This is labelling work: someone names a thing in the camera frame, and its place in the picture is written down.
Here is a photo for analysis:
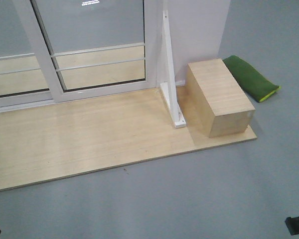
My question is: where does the white wall panel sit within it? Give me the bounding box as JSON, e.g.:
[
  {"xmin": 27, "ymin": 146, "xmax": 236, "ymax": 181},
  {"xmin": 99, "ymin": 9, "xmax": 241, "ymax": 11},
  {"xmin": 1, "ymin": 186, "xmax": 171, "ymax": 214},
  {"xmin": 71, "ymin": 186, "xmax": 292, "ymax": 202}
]
[{"xmin": 156, "ymin": 0, "xmax": 231, "ymax": 86}]

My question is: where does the fixed white framed glass panel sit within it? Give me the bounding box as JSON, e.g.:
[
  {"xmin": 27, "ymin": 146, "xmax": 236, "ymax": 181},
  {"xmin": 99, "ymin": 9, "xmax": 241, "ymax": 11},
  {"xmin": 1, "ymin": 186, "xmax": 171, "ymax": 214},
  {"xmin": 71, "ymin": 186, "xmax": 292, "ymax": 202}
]
[{"xmin": 0, "ymin": 0, "xmax": 52, "ymax": 112}]

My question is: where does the white framed sliding glass door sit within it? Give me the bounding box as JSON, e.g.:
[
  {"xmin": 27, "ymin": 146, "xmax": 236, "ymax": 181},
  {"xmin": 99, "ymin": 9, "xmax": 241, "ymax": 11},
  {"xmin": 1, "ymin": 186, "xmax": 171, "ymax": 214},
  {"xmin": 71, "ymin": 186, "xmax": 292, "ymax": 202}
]
[{"xmin": 13, "ymin": 0, "xmax": 162, "ymax": 102}]

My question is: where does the light wooden box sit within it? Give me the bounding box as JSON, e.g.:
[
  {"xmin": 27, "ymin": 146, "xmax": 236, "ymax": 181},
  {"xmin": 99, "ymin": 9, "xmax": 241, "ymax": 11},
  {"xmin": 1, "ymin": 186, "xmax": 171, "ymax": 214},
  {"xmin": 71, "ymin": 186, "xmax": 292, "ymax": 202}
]
[{"xmin": 185, "ymin": 59, "xmax": 255, "ymax": 138}]

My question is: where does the white triangular support bracket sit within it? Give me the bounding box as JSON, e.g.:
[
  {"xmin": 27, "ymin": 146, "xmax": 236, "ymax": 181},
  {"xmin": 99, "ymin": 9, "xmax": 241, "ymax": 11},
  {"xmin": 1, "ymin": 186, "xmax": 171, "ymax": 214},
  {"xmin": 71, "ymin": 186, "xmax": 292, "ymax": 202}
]
[{"xmin": 159, "ymin": 10, "xmax": 186, "ymax": 128}]

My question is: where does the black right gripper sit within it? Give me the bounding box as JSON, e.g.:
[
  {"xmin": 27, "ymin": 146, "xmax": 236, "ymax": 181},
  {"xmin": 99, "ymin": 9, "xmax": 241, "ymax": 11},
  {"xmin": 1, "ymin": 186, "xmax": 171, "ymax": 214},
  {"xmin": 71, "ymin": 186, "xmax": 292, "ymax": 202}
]
[{"xmin": 285, "ymin": 217, "xmax": 299, "ymax": 236}]

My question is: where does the light wooden base board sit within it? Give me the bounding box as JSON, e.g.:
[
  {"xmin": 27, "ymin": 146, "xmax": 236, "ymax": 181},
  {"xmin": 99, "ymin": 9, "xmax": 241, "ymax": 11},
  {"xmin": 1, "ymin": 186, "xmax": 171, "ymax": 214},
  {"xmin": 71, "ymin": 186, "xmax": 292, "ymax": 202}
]
[{"xmin": 0, "ymin": 87, "xmax": 256, "ymax": 191}]

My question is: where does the green sandbag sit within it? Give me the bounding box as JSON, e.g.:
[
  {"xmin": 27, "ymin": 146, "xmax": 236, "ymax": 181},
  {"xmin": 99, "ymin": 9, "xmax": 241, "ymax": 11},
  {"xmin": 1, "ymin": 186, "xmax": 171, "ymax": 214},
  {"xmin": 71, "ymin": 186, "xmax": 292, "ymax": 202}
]
[{"xmin": 223, "ymin": 55, "xmax": 281, "ymax": 103}]

